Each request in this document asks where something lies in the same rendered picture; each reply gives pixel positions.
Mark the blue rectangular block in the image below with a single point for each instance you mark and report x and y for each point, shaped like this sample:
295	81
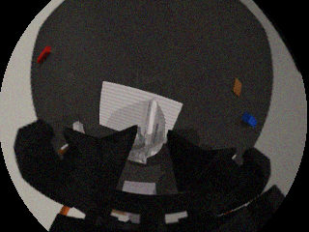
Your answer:
248	119

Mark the orange flat plate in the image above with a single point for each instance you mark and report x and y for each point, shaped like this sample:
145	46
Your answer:
236	87

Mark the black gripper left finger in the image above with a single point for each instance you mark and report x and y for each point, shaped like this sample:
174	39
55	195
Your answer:
110	152

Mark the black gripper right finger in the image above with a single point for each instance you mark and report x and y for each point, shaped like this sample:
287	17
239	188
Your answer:
190	161

